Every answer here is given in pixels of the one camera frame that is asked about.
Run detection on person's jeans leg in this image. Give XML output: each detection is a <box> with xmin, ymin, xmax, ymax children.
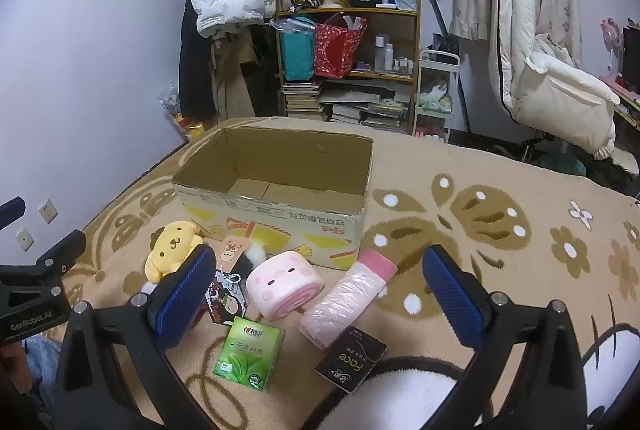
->
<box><xmin>22</xmin><ymin>335</ymin><xmax>63</xmax><ymax>393</ymax></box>

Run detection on yellow and red snack bag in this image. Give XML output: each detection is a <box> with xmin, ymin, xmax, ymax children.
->
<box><xmin>172</xmin><ymin>112</ymin><xmax>206</xmax><ymax>143</ymax></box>

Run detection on pink desk fan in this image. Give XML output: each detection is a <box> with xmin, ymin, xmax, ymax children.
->
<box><xmin>600</xmin><ymin>17</ymin><xmax>628</xmax><ymax>81</ymax></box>

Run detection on green and white plush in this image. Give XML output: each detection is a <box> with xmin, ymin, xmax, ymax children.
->
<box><xmin>419</xmin><ymin>80</ymin><xmax>453</xmax><ymax>108</ymax></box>

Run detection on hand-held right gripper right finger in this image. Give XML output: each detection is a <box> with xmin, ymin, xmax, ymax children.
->
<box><xmin>421</xmin><ymin>245</ymin><xmax>590</xmax><ymax>430</ymax></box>

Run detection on wooden shelf unit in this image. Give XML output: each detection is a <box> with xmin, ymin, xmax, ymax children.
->
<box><xmin>272</xmin><ymin>0</ymin><xmax>423</xmax><ymax>136</ymax></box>

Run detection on cardboard box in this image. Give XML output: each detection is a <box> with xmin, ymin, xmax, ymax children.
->
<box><xmin>171</xmin><ymin>126</ymin><xmax>375</xmax><ymax>272</ymax></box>

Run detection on teal fabric bag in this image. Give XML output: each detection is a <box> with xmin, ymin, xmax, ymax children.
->
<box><xmin>278</xmin><ymin>17</ymin><xmax>318</xmax><ymax>81</ymax></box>

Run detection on white trolley cart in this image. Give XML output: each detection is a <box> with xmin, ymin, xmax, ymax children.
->
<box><xmin>414</xmin><ymin>49</ymin><xmax>461</xmax><ymax>143</ymax></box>

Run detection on small stack of books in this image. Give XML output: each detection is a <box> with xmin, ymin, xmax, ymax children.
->
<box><xmin>281</xmin><ymin>80</ymin><xmax>325</xmax><ymax>120</ymax></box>

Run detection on red gift bag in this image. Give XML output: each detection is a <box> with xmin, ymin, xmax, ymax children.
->
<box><xmin>314</xmin><ymin>12</ymin><xmax>368</xmax><ymax>78</ymax></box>

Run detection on green tissue pack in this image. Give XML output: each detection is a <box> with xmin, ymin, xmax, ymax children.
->
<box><xmin>212</xmin><ymin>316</ymin><xmax>286</xmax><ymax>393</ymax></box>

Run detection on pink block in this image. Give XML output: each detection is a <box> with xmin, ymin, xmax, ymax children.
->
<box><xmin>246</xmin><ymin>251</ymin><xmax>323</xmax><ymax>322</ymax></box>

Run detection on beige floral printed blanket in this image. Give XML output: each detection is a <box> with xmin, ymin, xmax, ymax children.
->
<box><xmin>47</xmin><ymin>117</ymin><xmax>640</xmax><ymax>430</ymax></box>

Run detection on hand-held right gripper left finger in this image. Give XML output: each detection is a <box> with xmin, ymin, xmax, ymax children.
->
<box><xmin>54</xmin><ymin>244</ymin><xmax>221</xmax><ymax>430</ymax></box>

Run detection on white patterned snack bag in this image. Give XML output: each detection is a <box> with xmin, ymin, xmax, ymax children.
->
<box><xmin>160</xmin><ymin>82</ymin><xmax>182</xmax><ymax>117</ymax></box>

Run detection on black hanging coat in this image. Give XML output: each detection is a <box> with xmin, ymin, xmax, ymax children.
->
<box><xmin>179</xmin><ymin>0</ymin><xmax>217</xmax><ymax>121</ymax></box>

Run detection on brown bear paper tag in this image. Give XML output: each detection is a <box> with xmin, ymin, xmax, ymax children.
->
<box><xmin>215</xmin><ymin>235</ymin><xmax>250</xmax><ymax>273</ymax></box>

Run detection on wide stack of books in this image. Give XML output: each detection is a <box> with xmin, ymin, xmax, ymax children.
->
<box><xmin>320</xmin><ymin>87</ymin><xmax>413</xmax><ymax>131</ymax></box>

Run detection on beige hanging garment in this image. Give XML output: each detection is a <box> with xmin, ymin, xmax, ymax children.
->
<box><xmin>210</xmin><ymin>30</ymin><xmax>257</xmax><ymax>121</ymax></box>

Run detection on black tissue packet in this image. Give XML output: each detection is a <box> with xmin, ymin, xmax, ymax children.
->
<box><xmin>315</xmin><ymin>325</ymin><xmax>388</xmax><ymax>395</ymax></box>

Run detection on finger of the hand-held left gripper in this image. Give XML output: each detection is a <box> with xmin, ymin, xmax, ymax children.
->
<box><xmin>30</xmin><ymin>230</ymin><xmax>87</xmax><ymax>286</ymax></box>
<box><xmin>0</xmin><ymin>196</ymin><xmax>27</xmax><ymax>231</ymax></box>

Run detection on anime character card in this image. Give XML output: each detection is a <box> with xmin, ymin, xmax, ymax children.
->
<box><xmin>202</xmin><ymin>271</ymin><xmax>248</xmax><ymax>326</ymax></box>

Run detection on yellow dog plush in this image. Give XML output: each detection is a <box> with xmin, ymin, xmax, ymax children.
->
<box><xmin>144</xmin><ymin>220</ymin><xmax>206</xmax><ymax>281</ymax></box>

